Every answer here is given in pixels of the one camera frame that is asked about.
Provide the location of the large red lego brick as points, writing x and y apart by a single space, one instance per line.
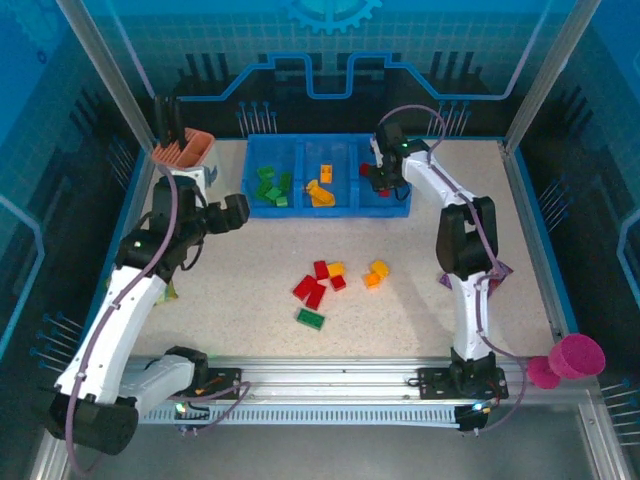
386 194

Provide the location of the green lego brick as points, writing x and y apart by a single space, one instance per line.
274 193
285 181
265 173
262 189
282 201
310 318

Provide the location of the orange lego brick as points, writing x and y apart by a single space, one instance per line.
323 199
372 280
326 173

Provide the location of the yellow wedge lego brick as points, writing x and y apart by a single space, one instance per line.
314 187

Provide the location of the long red lego brick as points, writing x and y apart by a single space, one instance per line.
303 287
315 296

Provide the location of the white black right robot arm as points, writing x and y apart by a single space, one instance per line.
470 310

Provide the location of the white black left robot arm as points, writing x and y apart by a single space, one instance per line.
115 330

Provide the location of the green yellow snack packet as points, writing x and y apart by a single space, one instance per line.
169 292

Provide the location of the orange plastic organizer container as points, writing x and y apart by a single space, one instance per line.
192 147

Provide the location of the blue three-compartment bin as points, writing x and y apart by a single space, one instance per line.
310 160

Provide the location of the black stick tool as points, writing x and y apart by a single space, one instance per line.
175 120
160 120

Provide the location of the purple snack packet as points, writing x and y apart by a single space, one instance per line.
502 274

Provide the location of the small pink foam cylinder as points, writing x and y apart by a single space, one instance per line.
542 374

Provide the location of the black controller box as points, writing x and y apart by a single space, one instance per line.
472 419

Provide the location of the pink plastic cup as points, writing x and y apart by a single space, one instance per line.
577 356

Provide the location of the aluminium side rail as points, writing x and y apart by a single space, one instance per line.
522 192

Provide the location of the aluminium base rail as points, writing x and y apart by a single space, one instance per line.
325 380

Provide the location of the aluminium frame post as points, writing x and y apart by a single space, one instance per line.
102 62
556 62

